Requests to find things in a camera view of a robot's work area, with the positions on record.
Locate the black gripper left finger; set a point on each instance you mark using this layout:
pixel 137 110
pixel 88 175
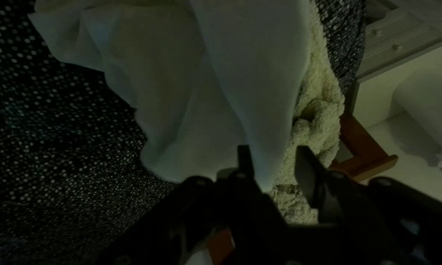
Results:
pixel 247 191

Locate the brown wooden bed frame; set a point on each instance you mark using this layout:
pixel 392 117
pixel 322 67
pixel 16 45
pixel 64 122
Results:
pixel 362 151

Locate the white drawer cabinet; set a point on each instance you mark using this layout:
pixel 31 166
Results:
pixel 402 33

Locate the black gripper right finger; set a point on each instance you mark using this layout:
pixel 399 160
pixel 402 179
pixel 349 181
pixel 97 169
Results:
pixel 324 195

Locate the white fabric bundle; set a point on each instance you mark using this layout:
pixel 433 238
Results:
pixel 427 103

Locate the cream fluffy blanket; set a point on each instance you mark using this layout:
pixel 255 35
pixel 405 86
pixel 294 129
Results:
pixel 318 107

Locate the black white speckled pillow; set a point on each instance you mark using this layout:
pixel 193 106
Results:
pixel 59 162

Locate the white cloth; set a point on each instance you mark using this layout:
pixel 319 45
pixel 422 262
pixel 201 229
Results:
pixel 229 73

